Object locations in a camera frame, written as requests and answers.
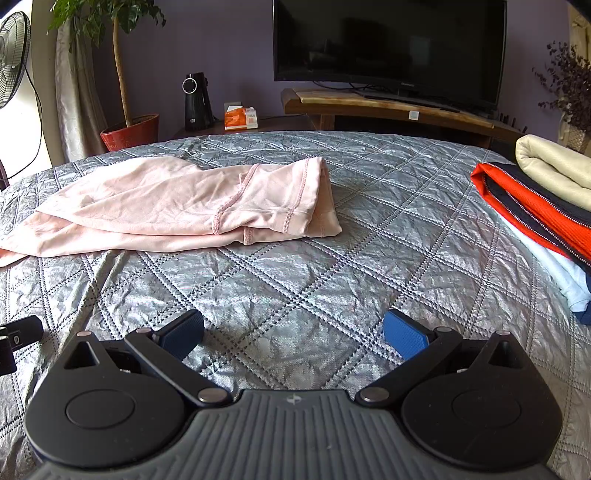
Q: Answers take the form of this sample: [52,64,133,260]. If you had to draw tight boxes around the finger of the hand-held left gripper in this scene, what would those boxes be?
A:
[0,316,44,377]

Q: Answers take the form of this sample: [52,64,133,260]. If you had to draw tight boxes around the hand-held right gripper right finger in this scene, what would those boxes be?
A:
[353,308,532,409]

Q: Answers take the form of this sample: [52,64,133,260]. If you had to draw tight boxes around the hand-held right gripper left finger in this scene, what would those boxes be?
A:
[62,309,234,409]

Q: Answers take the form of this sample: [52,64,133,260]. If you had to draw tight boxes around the pink pants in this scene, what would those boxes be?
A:
[0,156,343,268]

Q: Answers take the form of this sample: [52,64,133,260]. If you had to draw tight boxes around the silver quilted blanket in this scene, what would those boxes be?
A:
[0,130,591,462]

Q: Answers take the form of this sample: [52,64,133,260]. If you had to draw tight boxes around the light blue folded garment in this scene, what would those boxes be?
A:
[501,217,591,310]

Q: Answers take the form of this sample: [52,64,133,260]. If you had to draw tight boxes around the dark blue folded garment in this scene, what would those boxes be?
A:
[575,272,591,325]

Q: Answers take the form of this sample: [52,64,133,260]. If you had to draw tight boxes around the orange navy folded garment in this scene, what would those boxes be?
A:
[471,162,591,268]

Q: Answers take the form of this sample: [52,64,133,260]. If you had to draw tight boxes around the red plant pot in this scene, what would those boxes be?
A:
[100,114,160,153]

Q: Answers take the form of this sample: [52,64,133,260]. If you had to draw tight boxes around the orange tissue box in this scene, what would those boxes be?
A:
[224,102,258,131]

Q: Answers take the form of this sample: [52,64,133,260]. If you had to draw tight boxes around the grey curtain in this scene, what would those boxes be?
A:
[54,18,109,162]

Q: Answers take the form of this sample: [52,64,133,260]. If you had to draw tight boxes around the black round-dial appliance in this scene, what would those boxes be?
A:
[181,72,215,131]

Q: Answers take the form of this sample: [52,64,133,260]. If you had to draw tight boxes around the dark wooden low cabinet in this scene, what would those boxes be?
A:
[173,113,319,139]

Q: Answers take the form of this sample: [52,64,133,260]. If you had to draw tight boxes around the light wooden television stand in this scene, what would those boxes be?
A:
[281,88,525,148]

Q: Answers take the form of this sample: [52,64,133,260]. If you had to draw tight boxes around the row of small dark ornaments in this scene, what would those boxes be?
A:
[495,111,528,132]

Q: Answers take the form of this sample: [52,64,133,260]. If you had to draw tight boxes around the woven flower vase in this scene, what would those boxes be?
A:
[566,124,591,153]

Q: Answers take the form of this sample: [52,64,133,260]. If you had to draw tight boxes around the green potted tree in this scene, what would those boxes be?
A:
[48,0,167,127]

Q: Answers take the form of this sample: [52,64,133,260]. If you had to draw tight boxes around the black standing fan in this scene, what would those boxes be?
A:
[0,10,34,112]

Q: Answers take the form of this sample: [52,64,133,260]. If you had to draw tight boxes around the black television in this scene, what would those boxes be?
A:
[272,0,508,114]

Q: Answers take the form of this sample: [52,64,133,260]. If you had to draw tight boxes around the dried purple flower bouquet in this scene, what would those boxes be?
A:
[531,41,591,127]

